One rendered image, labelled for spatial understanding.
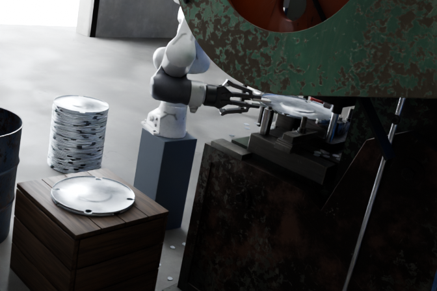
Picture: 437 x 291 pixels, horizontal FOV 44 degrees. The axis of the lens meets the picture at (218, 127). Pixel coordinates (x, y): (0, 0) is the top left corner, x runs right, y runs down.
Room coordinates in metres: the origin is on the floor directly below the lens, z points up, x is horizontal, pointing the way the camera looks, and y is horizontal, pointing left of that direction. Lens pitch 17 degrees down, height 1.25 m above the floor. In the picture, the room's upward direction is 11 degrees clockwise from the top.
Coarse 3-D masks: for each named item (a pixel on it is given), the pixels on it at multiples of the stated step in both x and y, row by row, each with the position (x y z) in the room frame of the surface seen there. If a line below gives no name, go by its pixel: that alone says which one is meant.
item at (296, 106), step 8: (264, 96) 1.96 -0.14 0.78; (272, 96) 1.99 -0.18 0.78; (280, 96) 2.01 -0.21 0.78; (288, 96) 2.03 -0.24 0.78; (264, 104) 1.84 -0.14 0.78; (272, 104) 1.87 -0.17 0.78; (280, 104) 1.88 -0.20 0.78; (288, 104) 1.89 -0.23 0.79; (296, 104) 1.91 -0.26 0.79; (304, 104) 1.94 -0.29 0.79; (312, 104) 1.99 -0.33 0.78; (320, 104) 2.00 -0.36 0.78; (280, 112) 1.76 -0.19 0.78; (288, 112) 1.79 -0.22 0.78; (296, 112) 1.81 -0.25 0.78; (304, 112) 1.83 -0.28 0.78; (312, 112) 1.85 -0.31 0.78; (320, 112) 1.88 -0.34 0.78; (328, 112) 1.91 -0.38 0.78; (312, 120) 1.75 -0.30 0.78; (328, 120) 1.78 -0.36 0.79
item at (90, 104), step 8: (64, 96) 2.86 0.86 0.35; (72, 96) 2.89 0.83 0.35; (56, 104) 2.68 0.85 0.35; (64, 104) 2.73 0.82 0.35; (72, 104) 2.74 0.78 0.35; (80, 104) 2.76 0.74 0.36; (88, 104) 2.79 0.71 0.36; (96, 104) 2.84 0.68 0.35; (104, 104) 2.86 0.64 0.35; (80, 112) 2.65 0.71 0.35; (88, 112) 2.66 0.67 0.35; (96, 112) 2.69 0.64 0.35
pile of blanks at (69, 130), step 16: (64, 112) 2.67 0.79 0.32; (64, 128) 2.64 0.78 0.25; (80, 128) 2.65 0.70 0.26; (96, 128) 2.70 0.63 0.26; (64, 144) 2.64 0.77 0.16; (80, 144) 2.67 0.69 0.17; (96, 144) 2.71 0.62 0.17; (48, 160) 2.71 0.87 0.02; (64, 160) 2.66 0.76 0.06; (80, 160) 2.66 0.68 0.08; (96, 160) 2.74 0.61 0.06
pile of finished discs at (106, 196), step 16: (80, 176) 1.87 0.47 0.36; (64, 192) 1.72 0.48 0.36; (80, 192) 1.73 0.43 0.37; (96, 192) 1.76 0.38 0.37; (112, 192) 1.80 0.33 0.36; (128, 192) 1.82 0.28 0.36; (64, 208) 1.62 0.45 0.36; (80, 208) 1.63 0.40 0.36; (96, 208) 1.66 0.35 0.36; (112, 208) 1.68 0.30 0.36; (128, 208) 1.71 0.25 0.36
